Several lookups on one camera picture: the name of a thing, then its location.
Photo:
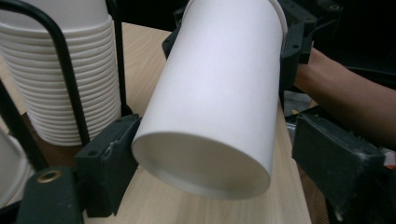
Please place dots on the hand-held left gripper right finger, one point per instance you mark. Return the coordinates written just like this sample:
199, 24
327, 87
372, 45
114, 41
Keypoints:
339, 165

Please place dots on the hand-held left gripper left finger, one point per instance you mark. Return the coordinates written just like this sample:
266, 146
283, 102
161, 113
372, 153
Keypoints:
106, 165

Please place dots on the single white paper cup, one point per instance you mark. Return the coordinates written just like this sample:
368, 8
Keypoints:
211, 93

